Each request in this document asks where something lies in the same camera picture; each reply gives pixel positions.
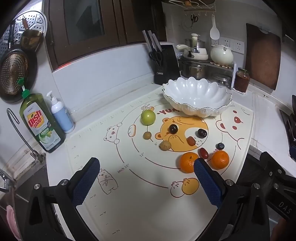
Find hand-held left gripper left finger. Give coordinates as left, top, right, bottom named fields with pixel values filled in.
left=24, top=157, right=101, bottom=241

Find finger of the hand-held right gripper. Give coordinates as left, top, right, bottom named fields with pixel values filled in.
left=259, top=152, right=287, bottom=200

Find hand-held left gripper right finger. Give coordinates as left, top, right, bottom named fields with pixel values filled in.
left=194, top=158, right=270, bottom=241

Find orange mandarin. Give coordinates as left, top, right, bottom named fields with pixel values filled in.
left=210, top=150, right=230, bottom=170
left=180, top=152, right=199, bottom=173

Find white scalloped bowl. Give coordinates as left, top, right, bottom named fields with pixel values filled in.
left=162, top=77, right=232, bottom=117

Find person's right forearm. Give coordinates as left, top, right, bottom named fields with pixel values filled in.
left=272, top=218, right=296, bottom=241

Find black gas stove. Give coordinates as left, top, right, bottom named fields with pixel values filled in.
left=279, top=95, right=296, bottom=142

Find cartoon print baking mat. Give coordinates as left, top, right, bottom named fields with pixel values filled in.
left=46, top=89, right=255, bottom=241

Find white and blue pump bottle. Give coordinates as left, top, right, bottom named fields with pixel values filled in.
left=46, top=91, right=75, bottom=133

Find green dish soap bottle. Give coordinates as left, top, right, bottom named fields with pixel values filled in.
left=17, top=78, right=66, bottom=153

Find metal faucet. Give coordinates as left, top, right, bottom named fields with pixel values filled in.
left=6, top=108, right=46, bottom=164

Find pink cloth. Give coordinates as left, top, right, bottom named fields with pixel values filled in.
left=6, top=205, right=24, bottom=241

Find green apple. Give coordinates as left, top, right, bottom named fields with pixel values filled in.
left=141, top=110, right=156, bottom=126

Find red sauce jar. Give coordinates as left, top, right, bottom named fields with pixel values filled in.
left=234, top=67, right=250, bottom=92

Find steel pot lid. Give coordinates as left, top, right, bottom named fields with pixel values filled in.
left=215, top=76, right=232, bottom=88

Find metal shelf rack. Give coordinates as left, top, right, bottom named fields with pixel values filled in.
left=178, top=56, right=237, bottom=90

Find brown wooden cutting board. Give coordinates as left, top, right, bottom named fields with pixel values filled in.
left=245, top=23, right=282, bottom=91

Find large steel pot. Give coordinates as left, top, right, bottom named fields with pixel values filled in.
left=179, top=62, right=209, bottom=80

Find bamboo trivet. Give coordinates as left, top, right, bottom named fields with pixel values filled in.
left=211, top=61, right=233, bottom=68

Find cream ceramic teapot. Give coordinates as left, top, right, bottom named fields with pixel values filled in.
left=210, top=44, right=234, bottom=66

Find black knife block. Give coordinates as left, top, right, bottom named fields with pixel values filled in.
left=153, top=44, right=181, bottom=85

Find hanging frying pan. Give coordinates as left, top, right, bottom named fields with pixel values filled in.
left=0, top=39, right=38, bottom=104

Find black kitchen scissors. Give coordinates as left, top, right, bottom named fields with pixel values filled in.
left=149, top=50, right=165, bottom=68

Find small steel pot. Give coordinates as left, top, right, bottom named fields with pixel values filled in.
left=184, top=33, right=206, bottom=49

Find white rice paddle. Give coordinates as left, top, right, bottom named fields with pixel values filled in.
left=210, top=13, right=220, bottom=40

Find brass ladle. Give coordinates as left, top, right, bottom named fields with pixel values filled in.
left=20, top=18, right=44, bottom=52

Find metal steamer plate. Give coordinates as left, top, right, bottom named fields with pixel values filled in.
left=0, top=11, right=48, bottom=58

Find white hanging hook rack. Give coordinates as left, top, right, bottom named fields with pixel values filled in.
left=168, top=0, right=217, bottom=17

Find white wall sockets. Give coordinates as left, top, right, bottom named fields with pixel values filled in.
left=211, top=37, right=245, bottom=55

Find cream pot with handle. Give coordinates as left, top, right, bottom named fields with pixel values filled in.
left=176, top=44, right=209, bottom=61

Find dark wooden window frame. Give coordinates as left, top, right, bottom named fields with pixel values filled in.
left=43, top=0, right=167, bottom=71

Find steel handled knives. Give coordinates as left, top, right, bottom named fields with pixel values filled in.
left=142, top=30, right=163, bottom=52

